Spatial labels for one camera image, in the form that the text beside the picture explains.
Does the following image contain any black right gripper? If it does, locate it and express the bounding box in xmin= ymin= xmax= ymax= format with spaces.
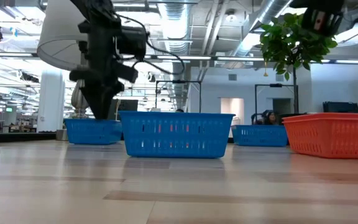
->
xmin=301 ymin=7 xmax=344 ymax=37

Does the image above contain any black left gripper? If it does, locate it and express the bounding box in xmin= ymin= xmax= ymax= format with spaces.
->
xmin=69 ymin=17 xmax=139 ymax=121

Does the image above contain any blue plastic basket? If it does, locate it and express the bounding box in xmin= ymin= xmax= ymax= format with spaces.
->
xmin=117 ymin=110 xmax=237 ymax=160
xmin=230 ymin=124 xmax=290 ymax=148
xmin=63 ymin=118 xmax=124 ymax=146

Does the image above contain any black computer monitor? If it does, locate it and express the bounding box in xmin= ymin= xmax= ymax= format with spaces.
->
xmin=108 ymin=98 xmax=139 ymax=121

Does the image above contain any green potted plant black pot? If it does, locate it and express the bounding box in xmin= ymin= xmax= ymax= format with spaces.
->
xmin=259 ymin=12 xmax=339 ymax=117

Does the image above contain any white square pillar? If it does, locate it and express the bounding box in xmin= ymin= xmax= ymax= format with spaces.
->
xmin=36 ymin=69 xmax=66 ymax=133

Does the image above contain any white shade silver table lamp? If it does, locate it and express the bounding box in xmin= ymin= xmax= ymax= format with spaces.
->
xmin=36 ymin=0 xmax=91 ymax=142

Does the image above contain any black equipment case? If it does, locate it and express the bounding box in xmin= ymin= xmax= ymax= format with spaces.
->
xmin=322 ymin=101 xmax=358 ymax=114

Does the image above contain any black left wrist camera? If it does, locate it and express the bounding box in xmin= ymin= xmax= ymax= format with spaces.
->
xmin=117 ymin=26 xmax=149 ymax=60

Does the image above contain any black camera cable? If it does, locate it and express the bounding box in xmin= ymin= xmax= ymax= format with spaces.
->
xmin=112 ymin=12 xmax=186 ymax=76

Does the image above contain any black metal gantry frame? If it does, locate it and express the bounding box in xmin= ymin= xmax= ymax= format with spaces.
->
xmin=254 ymin=82 xmax=299 ymax=126
xmin=154 ymin=79 xmax=203 ymax=114

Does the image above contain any black metal table frame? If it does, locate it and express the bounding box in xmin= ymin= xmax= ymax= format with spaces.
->
xmin=0 ymin=132 xmax=57 ymax=144

